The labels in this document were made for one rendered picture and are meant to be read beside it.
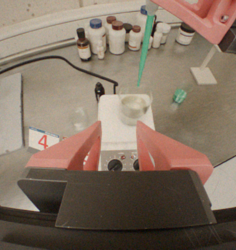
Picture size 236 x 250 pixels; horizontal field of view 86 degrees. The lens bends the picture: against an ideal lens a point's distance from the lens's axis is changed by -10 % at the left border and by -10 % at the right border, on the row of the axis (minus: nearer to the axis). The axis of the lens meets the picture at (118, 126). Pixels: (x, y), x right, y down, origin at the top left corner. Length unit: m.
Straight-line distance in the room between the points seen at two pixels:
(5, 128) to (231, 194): 0.65
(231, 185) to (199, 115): 0.22
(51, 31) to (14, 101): 0.31
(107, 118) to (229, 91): 0.47
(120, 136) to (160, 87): 0.27
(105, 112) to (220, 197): 0.36
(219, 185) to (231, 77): 0.43
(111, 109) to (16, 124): 0.29
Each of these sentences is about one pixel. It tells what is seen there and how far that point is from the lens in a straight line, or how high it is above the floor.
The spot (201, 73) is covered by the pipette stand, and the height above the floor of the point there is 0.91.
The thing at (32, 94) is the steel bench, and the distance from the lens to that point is 0.54.
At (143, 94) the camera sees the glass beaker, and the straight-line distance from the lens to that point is 0.29.
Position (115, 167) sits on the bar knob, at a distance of 0.30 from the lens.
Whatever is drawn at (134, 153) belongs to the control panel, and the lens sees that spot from 0.31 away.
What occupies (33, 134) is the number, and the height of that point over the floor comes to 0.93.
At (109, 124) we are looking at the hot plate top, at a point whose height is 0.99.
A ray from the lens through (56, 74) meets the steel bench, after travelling 0.56.
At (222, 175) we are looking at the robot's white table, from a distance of 0.46.
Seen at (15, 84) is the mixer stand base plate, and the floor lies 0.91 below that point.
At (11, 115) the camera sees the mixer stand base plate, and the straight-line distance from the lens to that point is 0.51.
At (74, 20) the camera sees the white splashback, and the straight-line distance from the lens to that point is 0.65.
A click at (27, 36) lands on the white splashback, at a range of 0.68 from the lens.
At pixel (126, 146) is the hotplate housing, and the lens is 0.31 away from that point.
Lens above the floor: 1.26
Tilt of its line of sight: 65 degrees down
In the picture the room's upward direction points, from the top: 3 degrees clockwise
